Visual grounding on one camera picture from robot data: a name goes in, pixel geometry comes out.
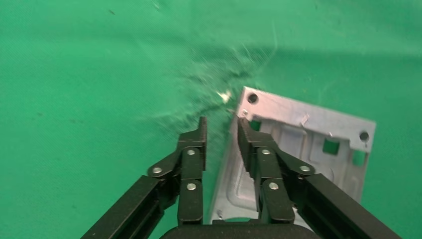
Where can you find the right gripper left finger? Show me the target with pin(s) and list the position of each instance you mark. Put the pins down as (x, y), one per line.
(191, 165)

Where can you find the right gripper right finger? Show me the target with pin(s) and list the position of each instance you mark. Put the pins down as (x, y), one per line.
(267, 165)

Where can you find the curved-edge sheet-metal bracket part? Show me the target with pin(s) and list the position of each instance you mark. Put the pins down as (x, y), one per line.
(296, 112)

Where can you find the green table cloth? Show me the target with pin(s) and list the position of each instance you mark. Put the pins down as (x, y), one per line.
(99, 66)

